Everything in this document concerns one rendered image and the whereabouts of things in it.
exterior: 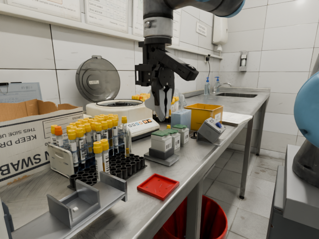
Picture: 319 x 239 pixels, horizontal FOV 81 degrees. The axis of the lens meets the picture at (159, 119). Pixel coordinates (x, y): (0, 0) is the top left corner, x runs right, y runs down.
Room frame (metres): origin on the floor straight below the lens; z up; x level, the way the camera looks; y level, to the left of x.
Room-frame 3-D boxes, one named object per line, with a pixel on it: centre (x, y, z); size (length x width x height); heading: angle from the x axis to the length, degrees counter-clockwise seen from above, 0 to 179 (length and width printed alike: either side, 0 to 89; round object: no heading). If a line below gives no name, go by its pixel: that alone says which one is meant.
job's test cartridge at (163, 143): (0.51, -0.01, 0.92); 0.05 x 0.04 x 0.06; 55
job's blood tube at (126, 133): (0.47, 0.09, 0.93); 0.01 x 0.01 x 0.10
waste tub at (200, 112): (0.83, -0.20, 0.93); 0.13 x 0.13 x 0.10; 53
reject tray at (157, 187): (0.37, 0.00, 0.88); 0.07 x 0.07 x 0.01; 56
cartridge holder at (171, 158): (0.51, -0.01, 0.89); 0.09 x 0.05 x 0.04; 55
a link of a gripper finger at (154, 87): (0.49, 0.00, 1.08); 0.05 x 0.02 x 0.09; 145
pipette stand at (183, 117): (0.72, -0.09, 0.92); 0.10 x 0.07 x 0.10; 148
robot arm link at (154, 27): (0.51, 0.01, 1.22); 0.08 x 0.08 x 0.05
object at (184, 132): (0.62, -0.07, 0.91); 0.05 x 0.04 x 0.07; 56
